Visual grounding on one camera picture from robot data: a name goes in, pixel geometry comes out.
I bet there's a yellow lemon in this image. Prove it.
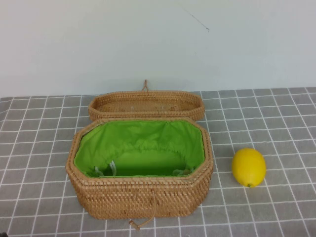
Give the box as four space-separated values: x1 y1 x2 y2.
231 147 267 188

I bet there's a green fabric basket liner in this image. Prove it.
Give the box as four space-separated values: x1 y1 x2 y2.
74 120 207 178

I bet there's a woven rattan basket lid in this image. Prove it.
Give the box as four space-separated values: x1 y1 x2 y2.
87 79 205 122

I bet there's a woven rattan basket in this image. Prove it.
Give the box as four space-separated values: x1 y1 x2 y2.
65 116 215 221

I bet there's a grey checked tablecloth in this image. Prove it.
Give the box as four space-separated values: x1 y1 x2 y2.
0 86 316 237

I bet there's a tan basket toggle cord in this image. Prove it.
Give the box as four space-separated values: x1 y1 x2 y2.
128 190 159 232

